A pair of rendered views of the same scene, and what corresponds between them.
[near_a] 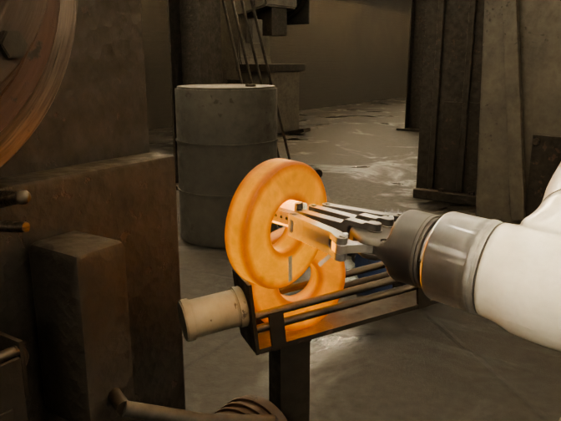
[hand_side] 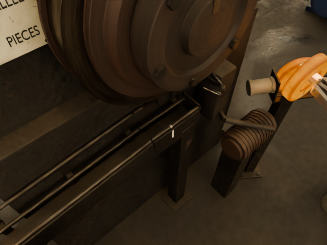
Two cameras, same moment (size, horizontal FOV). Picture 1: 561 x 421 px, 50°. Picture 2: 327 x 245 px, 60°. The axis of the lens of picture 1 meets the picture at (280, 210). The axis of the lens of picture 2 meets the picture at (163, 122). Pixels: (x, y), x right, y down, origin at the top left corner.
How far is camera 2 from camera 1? 0.47 m
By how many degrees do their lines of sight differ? 42
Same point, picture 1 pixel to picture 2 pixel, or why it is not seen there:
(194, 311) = (254, 88)
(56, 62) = not seen: hidden behind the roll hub
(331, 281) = not seen: hidden behind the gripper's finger
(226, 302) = (267, 85)
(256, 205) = (302, 81)
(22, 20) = (240, 32)
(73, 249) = (219, 72)
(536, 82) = not seen: outside the picture
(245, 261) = (289, 97)
